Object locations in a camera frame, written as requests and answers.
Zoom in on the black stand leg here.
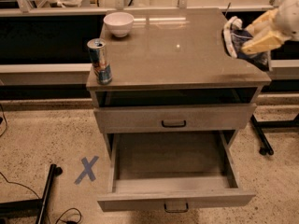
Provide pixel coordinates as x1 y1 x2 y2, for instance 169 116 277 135
250 114 299 156
0 163 64 224

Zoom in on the blue tape cross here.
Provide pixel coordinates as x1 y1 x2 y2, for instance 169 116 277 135
75 156 99 185

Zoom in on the metal window railing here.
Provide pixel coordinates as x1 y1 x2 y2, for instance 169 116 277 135
0 0 299 17

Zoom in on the black stand leg left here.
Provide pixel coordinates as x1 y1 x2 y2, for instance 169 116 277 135
0 163 64 224

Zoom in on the grey drawer cabinet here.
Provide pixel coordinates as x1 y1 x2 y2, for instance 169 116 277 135
87 8 270 147

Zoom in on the blue chip bag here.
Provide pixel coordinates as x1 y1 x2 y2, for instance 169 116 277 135
221 16 269 71

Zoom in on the black floor cable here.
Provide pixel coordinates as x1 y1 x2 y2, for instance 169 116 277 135
0 103 84 224

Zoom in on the black stand leg right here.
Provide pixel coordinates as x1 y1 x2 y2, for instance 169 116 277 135
250 114 299 156

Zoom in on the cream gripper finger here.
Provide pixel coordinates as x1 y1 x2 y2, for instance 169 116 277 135
245 17 273 36
241 32 280 55

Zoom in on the open drawer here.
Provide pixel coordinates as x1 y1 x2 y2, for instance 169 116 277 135
98 132 255 213
94 104 256 133

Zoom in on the open bottom drawer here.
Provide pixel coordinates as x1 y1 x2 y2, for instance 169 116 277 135
98 132 255 213

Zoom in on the silver blue drink can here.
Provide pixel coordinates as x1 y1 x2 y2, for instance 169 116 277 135
87 38 112 85

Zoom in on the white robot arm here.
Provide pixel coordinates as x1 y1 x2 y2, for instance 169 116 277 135
241 0 299 55

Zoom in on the white ceramic bowl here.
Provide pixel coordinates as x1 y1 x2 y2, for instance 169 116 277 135
104 12 134 37

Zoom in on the open middle drawer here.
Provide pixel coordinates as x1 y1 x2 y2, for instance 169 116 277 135
94 104 256 133

